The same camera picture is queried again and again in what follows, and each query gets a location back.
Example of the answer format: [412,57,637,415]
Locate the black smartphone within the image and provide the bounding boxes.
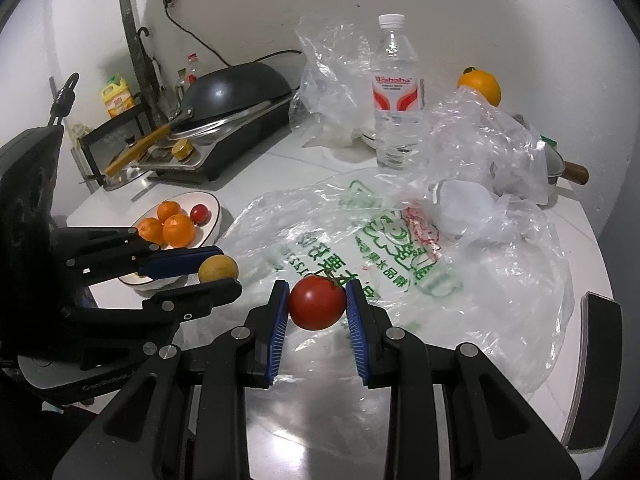
[562,291,623,453]

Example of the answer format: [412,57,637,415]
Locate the black stove cable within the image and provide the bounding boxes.
[164,0,303,68]

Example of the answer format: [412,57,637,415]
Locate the clear water bottle red label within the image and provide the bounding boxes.
[371,14,426,168]

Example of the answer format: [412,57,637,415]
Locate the black wok wooden handle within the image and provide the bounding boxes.
[104,61,293,178]

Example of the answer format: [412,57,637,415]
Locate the dark vertical pipe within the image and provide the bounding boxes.
[116,0,151,111]

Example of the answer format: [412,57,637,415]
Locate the black umbrella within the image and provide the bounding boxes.
[136,26,166,111]

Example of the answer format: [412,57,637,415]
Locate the black metal rack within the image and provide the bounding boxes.
[80,105,166,193]

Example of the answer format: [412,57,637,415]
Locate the white plate black rim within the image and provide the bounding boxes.
[117,192,222,291]

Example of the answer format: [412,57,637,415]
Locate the crumpled clear plastic bag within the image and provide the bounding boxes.
[425,85,551,206]

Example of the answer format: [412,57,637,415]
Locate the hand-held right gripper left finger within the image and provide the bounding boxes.
[51,280,291,480]

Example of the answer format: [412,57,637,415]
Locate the large orange with stalk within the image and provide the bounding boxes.
[457,66,502,107]

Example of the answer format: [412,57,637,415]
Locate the yellow-green round fruit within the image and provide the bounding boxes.
[198,255,240,285]

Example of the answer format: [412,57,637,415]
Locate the green printed plastic bag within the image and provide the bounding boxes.
[220,165,573,396]

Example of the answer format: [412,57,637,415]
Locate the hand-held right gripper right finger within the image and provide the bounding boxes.
[345,279,586,480]

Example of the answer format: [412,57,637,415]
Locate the steel tabletop stove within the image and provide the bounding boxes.
[135,91,293,183]

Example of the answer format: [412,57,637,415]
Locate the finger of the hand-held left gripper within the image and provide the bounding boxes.
[52,226,224,286]
[62,279,243,346]

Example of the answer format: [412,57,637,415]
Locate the pot with wooden handle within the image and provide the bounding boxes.
[540,142,590,206]

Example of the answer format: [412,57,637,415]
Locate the steel pot lid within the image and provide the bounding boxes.
[102,167,151,192]

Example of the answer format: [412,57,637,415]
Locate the yellow oil jug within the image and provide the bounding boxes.
[101,76,136,118]

